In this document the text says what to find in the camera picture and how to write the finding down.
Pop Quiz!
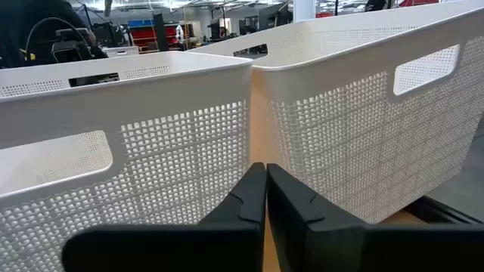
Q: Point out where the person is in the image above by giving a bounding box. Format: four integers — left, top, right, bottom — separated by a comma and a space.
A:
0, 0, 109, 70

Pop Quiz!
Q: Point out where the white perforated plastic basket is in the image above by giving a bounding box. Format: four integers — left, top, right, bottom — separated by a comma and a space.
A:
0, 51, 253, 272
188, 0, 484, 224

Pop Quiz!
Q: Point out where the black aluminium table frame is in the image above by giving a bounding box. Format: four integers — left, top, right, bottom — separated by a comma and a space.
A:
404, 195, 484, 224

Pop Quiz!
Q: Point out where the white pillar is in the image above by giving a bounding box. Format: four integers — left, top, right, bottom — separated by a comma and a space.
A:
293, 0, 317, 23

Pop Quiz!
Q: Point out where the red shelving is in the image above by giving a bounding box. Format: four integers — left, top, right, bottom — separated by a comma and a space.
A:
130, 25, 178, 49

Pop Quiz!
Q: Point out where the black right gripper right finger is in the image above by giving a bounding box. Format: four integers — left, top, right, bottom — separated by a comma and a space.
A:
266, 162, 484, 272

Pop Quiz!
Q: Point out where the small white bin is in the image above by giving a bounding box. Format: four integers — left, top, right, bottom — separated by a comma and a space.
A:
101, 45, 140, 58

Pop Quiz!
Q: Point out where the black post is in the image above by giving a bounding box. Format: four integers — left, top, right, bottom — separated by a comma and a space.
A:
153, 13, 170, 52

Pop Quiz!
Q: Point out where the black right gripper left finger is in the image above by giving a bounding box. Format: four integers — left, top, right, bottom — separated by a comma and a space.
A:
61, 162, 268, 272

